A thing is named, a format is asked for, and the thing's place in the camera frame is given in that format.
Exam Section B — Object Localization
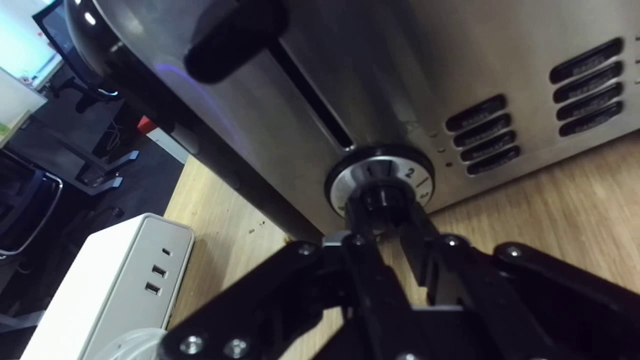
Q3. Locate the white power strip box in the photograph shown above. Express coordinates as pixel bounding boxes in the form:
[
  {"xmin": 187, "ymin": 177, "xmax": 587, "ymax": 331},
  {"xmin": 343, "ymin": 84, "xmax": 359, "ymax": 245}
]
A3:
[{"xmin": 21, "ymin": 211, "xmax": 195, "ymax": 360}]

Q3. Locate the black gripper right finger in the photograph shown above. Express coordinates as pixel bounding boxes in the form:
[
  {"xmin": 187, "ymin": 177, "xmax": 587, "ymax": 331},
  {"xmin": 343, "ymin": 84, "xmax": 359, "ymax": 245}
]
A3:
[{"xmin": 393, "ymin": 201, "xmax": 640, "ymax": 360}]

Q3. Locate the toaster knob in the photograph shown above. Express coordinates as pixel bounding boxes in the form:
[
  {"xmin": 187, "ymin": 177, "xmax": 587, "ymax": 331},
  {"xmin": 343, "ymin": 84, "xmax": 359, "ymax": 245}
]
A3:
[{"xmin": 324, "ymin": 144, "xmax": 436, "ymax": 231}]

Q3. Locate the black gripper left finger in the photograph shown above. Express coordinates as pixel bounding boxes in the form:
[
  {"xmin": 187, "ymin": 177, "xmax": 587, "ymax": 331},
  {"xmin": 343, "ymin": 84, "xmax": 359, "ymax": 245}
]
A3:
[{"xmin": 159, "ymin": 235, "xmax": 405, "ymax": 360}]

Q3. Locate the black four-slot toaster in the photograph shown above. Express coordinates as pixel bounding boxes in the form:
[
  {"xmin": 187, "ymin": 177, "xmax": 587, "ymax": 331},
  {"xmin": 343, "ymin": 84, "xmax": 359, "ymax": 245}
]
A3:
[{"xmin": 62, "ymin": 0, "xmax": 640, "ymax": 239}]

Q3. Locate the small clear plastic bowl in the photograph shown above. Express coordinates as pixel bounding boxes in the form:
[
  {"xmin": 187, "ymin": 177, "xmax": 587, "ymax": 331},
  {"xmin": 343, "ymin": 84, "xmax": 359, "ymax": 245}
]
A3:
[{"xmin": 97, "ymin": 327, "xmax": 167, "ymax": 360}]

